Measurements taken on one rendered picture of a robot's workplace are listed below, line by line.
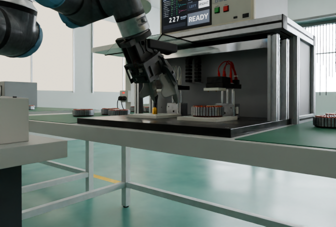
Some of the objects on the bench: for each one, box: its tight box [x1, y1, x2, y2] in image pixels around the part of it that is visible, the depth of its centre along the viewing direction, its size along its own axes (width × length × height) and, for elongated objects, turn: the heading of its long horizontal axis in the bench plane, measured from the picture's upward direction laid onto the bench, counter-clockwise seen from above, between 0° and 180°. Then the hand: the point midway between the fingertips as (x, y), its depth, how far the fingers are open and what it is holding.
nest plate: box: [128, 113, 182, 119], centre depth 115 cm, size 15×15×1 cm
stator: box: [191, 105, 225, 117], centre depth 100 cm, size 11×11×4 cm
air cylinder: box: [167, 103, 188, 116], centre depth 126 cm, size 5×8×6 cm
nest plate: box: [177, 116, 238, 123], centre depth 100 cm, size 15×15×1 cm
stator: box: [73, 109, 94, 117], centre depth 156 cm, size 11×11×4 cm
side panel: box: [290, 36, 316, 125], centre depth 118 cm, size 28×3×32 cm
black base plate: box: [77, 115, 291, 138], centre depth 108 cm, size 47×64×2 cm
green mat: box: [29, 111, 149, 124], centre depth 166 cm, size 94×61×1 cm
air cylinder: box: [216, 103, 240, 118], centre depth 111 cm, size 5×8×6 cm
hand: (166, 98), depth 83 cm, fingers open, 7 cm apart
